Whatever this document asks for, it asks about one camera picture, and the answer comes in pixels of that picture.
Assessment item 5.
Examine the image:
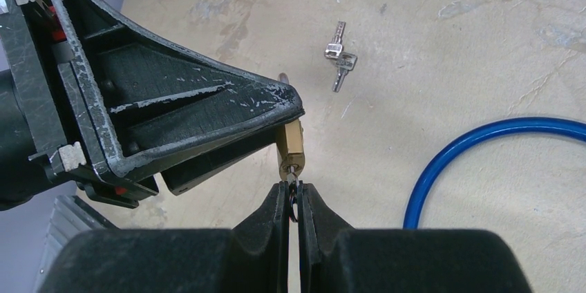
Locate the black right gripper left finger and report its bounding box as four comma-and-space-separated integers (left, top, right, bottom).
40, 182, 289, 292

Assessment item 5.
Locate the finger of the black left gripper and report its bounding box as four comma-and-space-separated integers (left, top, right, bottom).
51, 0, 304, 179
161, 127, 277, 196

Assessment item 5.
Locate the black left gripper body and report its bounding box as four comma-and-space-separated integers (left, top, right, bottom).
1, 0, 158, 209

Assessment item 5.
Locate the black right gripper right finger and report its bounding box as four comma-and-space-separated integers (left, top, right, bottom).
297, 184, 531, 292

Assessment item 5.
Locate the small padlock key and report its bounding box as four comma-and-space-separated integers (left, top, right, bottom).
287, 166, 300, 223

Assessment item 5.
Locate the brass padlock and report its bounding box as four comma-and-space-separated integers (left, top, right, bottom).
274, 73, 306, 181

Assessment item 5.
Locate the silver key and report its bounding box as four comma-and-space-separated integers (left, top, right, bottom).
324, 21, 346, 59

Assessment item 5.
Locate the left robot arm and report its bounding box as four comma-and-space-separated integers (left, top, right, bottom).
1, 0, 304, 210

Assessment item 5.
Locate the blue cable lock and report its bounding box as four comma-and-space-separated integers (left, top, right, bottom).
402, 117, 585, 229

